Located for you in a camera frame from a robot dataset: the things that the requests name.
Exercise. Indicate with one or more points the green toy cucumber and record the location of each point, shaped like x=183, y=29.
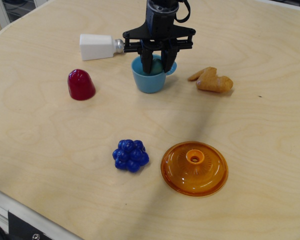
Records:
x=156, y=67

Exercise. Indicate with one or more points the toy fried chicken wing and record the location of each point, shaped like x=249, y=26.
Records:
x=207, y=79

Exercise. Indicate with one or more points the blue toy grape bunch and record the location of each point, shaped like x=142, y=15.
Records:
x=130, y=155

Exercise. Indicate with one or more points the dark red plastic dome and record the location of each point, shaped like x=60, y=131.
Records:
x=80, y=85

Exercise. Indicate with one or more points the orange transparent pot lid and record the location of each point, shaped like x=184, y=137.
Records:
x=194, y=169

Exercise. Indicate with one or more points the black corner bracket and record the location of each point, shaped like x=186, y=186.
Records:
x=21, y=230

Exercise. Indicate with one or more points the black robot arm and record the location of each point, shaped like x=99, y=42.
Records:
x=183, y=13

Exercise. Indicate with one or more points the aluminium table frame rail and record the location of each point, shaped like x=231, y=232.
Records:
x=50, y=228

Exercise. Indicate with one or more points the light blue plastic cup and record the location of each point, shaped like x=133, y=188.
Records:
x=147, y=83

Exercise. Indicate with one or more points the white salt shaker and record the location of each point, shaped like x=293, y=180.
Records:
x=95, y=46

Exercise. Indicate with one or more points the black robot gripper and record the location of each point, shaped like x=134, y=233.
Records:
x=158, y=33

